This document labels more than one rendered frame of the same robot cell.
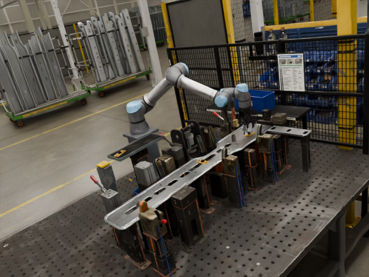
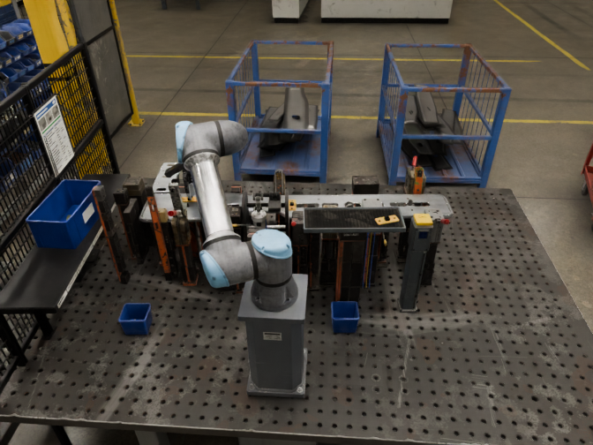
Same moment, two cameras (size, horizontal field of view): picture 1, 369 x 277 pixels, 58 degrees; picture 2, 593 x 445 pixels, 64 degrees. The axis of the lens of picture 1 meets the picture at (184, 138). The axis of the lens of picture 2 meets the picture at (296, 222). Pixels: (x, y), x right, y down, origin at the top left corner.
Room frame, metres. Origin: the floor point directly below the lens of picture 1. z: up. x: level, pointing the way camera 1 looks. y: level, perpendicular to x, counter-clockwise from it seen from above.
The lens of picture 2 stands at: (3.18, 1.11, 2.17)
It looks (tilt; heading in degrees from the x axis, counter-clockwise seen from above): 36 degrees down; 222
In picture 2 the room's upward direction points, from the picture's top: 1 degrees counter-clockwise
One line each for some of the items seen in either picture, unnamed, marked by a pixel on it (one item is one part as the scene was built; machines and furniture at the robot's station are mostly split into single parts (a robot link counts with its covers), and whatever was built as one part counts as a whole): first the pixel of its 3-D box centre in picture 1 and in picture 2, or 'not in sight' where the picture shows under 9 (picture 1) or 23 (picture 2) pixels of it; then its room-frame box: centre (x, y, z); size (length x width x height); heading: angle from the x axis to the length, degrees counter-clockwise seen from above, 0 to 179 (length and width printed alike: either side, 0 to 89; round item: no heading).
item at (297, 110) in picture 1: (253, 109); (73, 230); (2.63, -0.62, 1.02); 0.90 x 0.22 x 0.03; 42
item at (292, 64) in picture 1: (291, 72); (53, 136); (2.49, -0.91, 1.30); 0.23 x 0.02 x 0.31; 42
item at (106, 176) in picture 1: (113, 197); (414, 267); (1.80, 0.50, 0.92); 0.08 x 0.08 x 0.44; 42
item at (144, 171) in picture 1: (150, 193); (368, 244); (1.78, 0.27, 0.90); 0.13 x 0.10 x 0.41; 42
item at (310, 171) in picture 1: (306, 153); not in sight; (2.01, -0.80, 0.84); 0.11 x 0.06 x 0.29; 42
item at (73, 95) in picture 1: (39, 79); not in sight; (8.37, 3.23, 0.88); 1.91 x 1.00 x 1.76; 125
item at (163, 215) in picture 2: (238, 141); (168, 244); (2.34, -0.41, 0.88); 0.04 x 0.04 x 0.36; 42
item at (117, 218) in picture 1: (201, 164); (296, 205); (1.86, -0.07, 1.00); 1.38 x 0.22 x 0.02; 132
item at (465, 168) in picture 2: not in sight; (431, 116); (-0.57, -0.64, 0.47); 1.20 x 0.80 x 0.95; 39
